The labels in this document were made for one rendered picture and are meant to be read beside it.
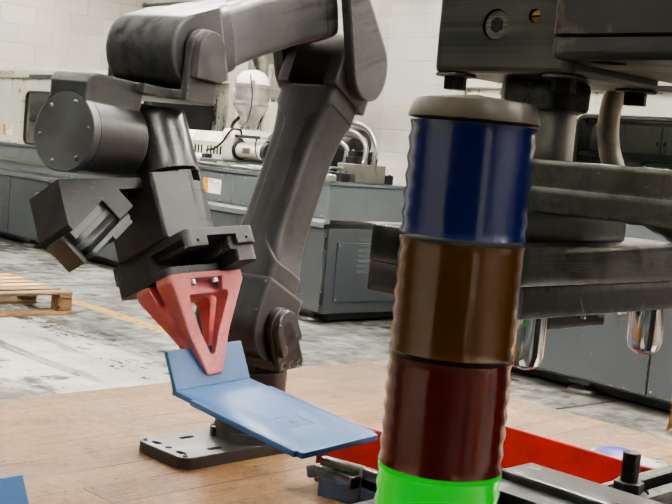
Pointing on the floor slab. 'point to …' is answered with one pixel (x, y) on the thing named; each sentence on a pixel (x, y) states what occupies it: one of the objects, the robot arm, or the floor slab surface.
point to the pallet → (26, 293)
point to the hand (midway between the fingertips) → (209, 364)
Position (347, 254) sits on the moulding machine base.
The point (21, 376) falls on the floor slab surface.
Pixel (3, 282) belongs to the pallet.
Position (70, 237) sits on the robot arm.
